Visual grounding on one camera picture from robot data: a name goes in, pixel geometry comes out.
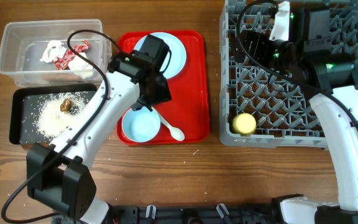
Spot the white plastic spoon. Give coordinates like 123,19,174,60
152,107,185,141

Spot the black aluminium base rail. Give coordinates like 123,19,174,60
51,203,291,224

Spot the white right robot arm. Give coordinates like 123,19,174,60
236,2,358,223

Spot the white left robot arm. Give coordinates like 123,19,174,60
25,35,172,223

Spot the light blue bowl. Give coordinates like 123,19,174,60
121,107,161,143

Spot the grey-blue dishwasher rack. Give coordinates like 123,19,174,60
219,0,358,149

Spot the light blue round plate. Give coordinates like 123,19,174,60
151,32,187,79

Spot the brown food scrap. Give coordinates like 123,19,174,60
60,98,72,112

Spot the black flat tray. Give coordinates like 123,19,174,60
9,84,97,145

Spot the yellow plastic cup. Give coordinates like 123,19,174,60
232,113,257,135

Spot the red snack wrapper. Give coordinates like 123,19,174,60
54,40,91,70

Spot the clear plastic bin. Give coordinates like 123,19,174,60
0,19,103,87

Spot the white rice pile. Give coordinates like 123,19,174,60
33,91,93,140

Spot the white napkin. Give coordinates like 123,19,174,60
40,40,93,79

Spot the red plastic tray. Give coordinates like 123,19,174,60
116,30,210,146

